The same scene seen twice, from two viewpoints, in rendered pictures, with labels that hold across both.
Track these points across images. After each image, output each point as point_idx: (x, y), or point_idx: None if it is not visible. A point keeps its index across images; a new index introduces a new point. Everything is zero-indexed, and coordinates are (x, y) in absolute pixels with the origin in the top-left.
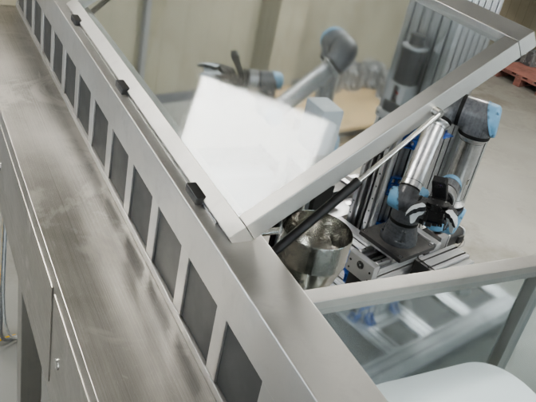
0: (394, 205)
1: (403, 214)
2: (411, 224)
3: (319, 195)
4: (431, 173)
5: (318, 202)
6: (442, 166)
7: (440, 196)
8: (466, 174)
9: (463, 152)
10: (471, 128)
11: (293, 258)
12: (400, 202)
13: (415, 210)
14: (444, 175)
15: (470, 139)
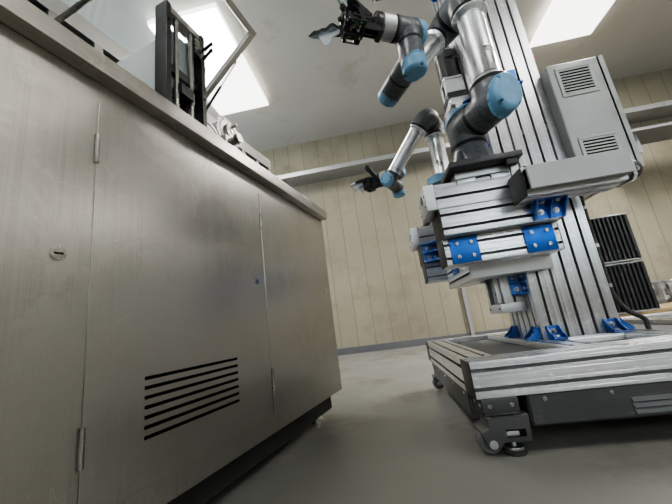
0: (381, 95)
1: (452, 136)
2: (465, 137)
3: (157, 10)
4: (531, 130)
5: (158, 15)
6: (549, 122)
7: None
8: (475, 41)
9: (460, 32)
10: (450, 7)
11: None
12: (382, 87)
13: (320, 29)
14: (559, 128)
15: (454, 13)
